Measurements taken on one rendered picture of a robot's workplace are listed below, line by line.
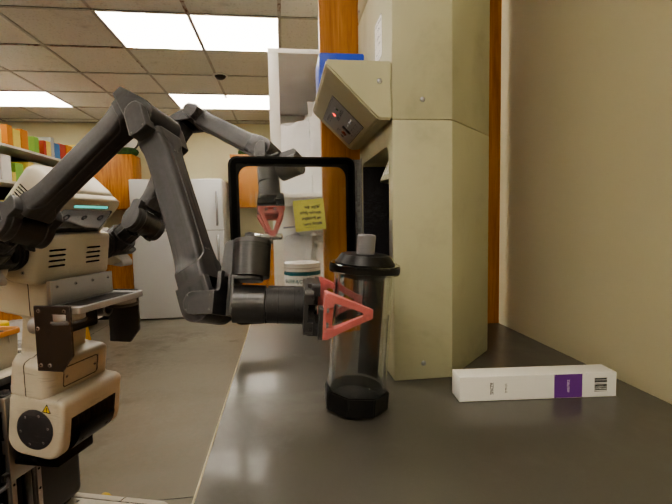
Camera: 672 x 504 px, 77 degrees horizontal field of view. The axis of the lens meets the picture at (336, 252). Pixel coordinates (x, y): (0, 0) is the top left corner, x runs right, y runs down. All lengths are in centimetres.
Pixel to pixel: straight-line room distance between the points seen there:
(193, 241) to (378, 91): 40
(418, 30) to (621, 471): 71
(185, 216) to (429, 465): 51
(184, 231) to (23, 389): 76
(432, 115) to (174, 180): 46
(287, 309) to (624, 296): 63
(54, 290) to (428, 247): 91
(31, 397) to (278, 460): 88
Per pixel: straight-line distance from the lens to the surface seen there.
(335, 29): 122
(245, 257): 64
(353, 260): 61
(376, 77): 80
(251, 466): 58
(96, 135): 98
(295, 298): 63
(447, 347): 83
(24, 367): 134
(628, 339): 96
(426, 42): 84
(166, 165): 81
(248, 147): 122
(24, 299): 134
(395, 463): 58
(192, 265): 69
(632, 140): 95
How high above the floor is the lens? 124
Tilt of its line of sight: 4 degrees down
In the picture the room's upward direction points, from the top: 1 degrees counter-clockwise
